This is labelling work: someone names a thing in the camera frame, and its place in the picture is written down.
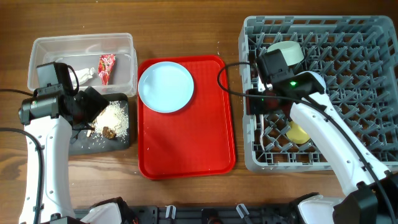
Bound large light blue plate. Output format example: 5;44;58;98
138;61;194;113

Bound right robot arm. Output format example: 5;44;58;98
249;49;397;223

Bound yellow plastic cup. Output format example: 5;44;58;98
286;121;310;144

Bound rice and food scraps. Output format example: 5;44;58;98
86;101;129;140

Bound white napkin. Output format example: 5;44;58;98
70;67;95;88

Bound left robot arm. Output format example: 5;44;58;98
19;62;109;223

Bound grey dishwasher rack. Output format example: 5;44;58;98
238;16;397;172

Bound red snack wrapper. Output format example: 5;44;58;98
98;54;116;86

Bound black plastic tray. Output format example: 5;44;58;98
69;93;130;155

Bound mint green bowl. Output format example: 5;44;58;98
267;41;304;66

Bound white plastic fork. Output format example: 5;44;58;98
259;114;266;151

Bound red serving tray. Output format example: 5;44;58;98
137;55;236;180

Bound clear plastic bin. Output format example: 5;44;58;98
27;33;137;97

